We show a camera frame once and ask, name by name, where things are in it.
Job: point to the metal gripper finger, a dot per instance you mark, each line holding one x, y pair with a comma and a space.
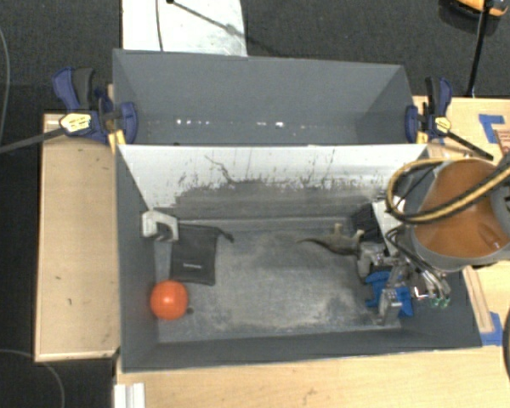
370, 258
390, 308

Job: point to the blue plastic object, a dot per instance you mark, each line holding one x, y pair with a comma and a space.
380, 285

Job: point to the grey-brown toy dinosaur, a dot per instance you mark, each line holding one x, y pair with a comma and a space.
338, 244

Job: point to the black cloth pouch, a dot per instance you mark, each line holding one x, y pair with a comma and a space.
194, 254

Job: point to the grey metal bin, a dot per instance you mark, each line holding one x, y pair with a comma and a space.
255, 100

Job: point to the orange ball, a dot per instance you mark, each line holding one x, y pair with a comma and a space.
168, 300

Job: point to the white plastic hook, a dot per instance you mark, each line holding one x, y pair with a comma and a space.
158, 227

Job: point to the pale wood board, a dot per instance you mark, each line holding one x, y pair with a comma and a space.
78, 245

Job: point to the black cylinder on white bracket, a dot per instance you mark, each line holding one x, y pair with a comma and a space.
367, 222

